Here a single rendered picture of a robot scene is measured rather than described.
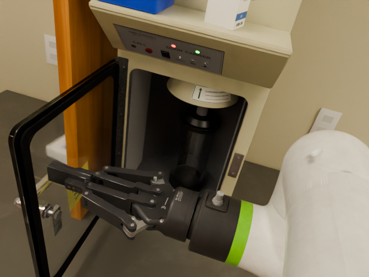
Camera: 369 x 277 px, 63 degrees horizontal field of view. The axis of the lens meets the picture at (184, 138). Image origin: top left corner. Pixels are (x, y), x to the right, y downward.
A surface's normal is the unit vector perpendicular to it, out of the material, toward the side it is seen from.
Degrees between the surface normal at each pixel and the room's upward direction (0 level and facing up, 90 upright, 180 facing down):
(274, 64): 135
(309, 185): 53
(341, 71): 90
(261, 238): 40
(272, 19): 90
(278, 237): 80
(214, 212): 26
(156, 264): 0
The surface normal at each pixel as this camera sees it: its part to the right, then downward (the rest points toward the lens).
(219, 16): -0.49, 0.43
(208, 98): 0.08, 0.20
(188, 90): -0.37, 0.07
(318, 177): -0.47, -0.85
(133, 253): 0.17, -0.81
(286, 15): -0.25, 0.51
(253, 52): -0.30, 0.94
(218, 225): -0.04, -0.27
